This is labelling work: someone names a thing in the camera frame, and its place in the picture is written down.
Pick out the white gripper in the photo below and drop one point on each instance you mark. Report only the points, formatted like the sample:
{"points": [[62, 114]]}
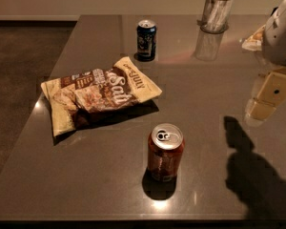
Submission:
{"points": [[280, 40]]}

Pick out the red coke can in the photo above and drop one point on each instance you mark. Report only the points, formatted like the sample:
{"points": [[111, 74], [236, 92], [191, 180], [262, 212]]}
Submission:
{"points": [[165, 148]]}

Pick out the blue soda can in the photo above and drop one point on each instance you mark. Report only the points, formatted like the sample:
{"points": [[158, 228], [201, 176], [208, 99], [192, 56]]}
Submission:
{"points": [[146, 40]]}

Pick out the brown chip bag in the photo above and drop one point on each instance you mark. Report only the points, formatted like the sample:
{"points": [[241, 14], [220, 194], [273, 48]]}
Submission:
{"points": [[79, 99]]}

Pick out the small snack packet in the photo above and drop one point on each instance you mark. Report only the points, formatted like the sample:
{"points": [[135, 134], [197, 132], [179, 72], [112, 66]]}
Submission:
{"points": [[254, 42]]}

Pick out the clear glass cup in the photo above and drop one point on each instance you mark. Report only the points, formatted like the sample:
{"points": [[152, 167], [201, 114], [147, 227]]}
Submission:
{"points": [[215, 16]]}

